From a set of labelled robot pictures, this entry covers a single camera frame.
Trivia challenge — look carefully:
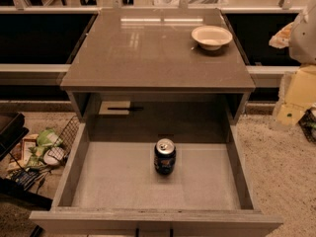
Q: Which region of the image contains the black wire basket right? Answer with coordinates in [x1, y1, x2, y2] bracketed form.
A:
[299, 109, 316, 144]

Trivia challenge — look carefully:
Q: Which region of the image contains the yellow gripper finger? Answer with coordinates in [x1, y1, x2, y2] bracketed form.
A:
[276, 65, 316, 126]

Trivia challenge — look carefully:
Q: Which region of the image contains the black wire basket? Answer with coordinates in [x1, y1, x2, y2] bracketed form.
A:
[299, 109, 316, 144]
[6, 117, 79, 191]

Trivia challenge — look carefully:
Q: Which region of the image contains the grey open top drawer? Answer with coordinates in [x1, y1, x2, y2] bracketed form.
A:
[30, 125, 282, 237]

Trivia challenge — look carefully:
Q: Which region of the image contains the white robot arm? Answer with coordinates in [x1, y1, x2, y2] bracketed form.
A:
[269, 0, 316, 126]

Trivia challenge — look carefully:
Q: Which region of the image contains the green snack bag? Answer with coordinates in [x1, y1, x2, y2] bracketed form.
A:
[24, 128, 64, 169]

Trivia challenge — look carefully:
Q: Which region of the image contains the black office chair base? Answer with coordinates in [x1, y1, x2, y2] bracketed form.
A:
[0, 112, 53, 237]

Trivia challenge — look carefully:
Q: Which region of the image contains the white paper bowl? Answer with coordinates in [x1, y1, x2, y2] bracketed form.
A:
[192, 26, 233, 50]

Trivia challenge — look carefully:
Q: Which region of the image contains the blue pepsi can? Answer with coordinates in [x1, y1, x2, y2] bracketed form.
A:
[154, 138, 177, 175]

